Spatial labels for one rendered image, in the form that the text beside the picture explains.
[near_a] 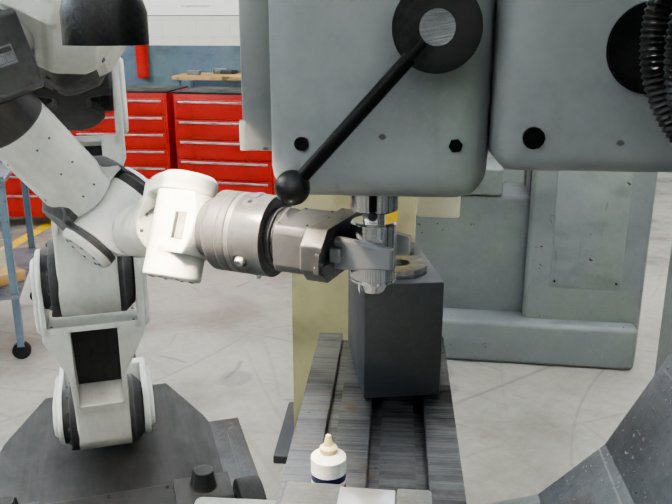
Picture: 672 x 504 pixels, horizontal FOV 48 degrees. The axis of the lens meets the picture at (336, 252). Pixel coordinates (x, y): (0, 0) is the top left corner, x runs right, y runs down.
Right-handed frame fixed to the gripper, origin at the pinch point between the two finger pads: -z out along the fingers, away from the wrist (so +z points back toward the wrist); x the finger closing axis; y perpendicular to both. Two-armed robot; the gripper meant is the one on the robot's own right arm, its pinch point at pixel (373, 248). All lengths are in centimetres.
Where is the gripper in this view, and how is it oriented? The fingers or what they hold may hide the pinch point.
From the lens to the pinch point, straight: 77.5
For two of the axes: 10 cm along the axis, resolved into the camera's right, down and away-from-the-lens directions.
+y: -0.1, 9.6, 2.9
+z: -9.2, -1.2, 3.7
